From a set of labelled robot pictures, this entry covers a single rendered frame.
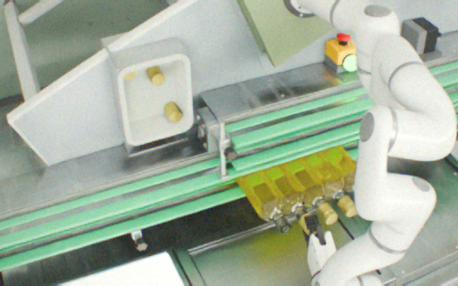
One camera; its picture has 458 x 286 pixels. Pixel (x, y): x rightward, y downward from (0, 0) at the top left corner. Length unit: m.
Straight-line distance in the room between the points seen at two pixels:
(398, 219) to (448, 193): 0.81
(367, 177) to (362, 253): 0.17
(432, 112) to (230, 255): 0.69
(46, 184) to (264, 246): 0.57
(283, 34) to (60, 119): 0.59
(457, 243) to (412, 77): 0.72
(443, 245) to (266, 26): 0.76
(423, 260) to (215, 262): 0.55
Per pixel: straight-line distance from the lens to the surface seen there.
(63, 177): 1.51
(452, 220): 1.75
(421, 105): 1.08
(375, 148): 1.00
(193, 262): 1.51
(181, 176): 1.49
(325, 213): 1.44
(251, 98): 1.54
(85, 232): 1.50
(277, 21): 1.46
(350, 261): 1.11
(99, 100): 1.48
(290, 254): 1.53
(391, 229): 1.06
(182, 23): 1.44
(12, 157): 1.96
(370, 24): 1.23
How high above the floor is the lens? 1.96
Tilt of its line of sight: 45 degrees down
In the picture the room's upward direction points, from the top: 145 degrees clockwise
